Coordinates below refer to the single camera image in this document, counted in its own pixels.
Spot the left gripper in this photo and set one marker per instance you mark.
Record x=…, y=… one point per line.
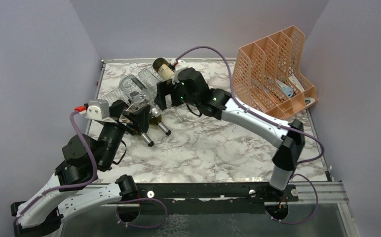
x=140, y=118

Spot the clear round liquor bottle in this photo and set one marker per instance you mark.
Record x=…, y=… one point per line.
x=138, y=95

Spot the green wine bottle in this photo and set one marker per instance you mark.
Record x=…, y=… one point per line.
x=145, y=137
x=158, y=122
x=163, y=68

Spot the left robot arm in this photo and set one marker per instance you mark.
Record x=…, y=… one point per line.
x=60, y=199

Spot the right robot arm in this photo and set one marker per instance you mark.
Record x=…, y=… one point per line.
x=288, y=138

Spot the peach plastic file organizer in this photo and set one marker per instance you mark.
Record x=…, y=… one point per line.
x=267, y=75

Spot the white wire wine rack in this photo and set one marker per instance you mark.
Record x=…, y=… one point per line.
x=116, y=93

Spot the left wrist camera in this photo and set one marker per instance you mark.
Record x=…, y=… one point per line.
x=97, y=110

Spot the black mounting rail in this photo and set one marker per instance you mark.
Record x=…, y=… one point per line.
x=205, y=198

